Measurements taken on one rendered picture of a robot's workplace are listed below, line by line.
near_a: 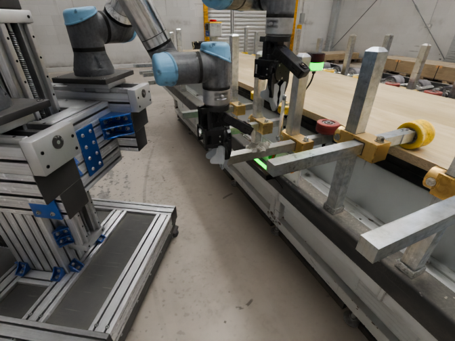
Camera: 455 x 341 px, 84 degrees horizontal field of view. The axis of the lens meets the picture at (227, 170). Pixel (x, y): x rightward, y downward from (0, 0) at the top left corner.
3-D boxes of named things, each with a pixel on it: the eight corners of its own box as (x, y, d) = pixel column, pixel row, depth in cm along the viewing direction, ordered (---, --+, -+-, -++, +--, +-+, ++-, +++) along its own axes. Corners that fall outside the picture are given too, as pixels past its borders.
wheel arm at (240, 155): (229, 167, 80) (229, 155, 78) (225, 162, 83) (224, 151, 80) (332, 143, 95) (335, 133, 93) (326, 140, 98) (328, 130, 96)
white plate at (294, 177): (296, 187, 92) (300, 163, 87) (260, 157, 112) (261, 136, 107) (298, 187, 92) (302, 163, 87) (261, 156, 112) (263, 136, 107)
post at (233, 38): (231, 132, 138) (232, 34, 114) (229, 130, 141) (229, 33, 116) (237, 132, 139) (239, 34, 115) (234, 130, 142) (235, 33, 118)
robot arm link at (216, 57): (193, 41, 64) (224, 40, 66) (196, 86, 69) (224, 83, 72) (202, 43, 57) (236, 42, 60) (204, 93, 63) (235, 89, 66)
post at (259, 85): (253, 161, 121) (260, 52, 97) (250, 157, 124) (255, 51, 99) (259, 160, 122) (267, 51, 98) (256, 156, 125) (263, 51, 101)
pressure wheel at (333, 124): (321, 155, 92) (328, 126, 87) (307, 147, 99) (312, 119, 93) (338, 151, 95) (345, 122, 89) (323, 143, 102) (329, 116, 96)
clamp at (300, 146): (300, 157, 87) (302, 143, 84) (277, 142, 97) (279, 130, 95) (313, 153, 89) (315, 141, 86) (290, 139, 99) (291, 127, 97)
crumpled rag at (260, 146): (252, 154, 79) (252, 147, 78) (242, 146, 85) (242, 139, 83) (275, 149, 82) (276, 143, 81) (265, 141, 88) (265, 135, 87)
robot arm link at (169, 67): (152, 81, 68) (191, 78, 71) (159, 91, 59) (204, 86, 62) (147, 49, 64) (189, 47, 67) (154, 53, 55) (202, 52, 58)
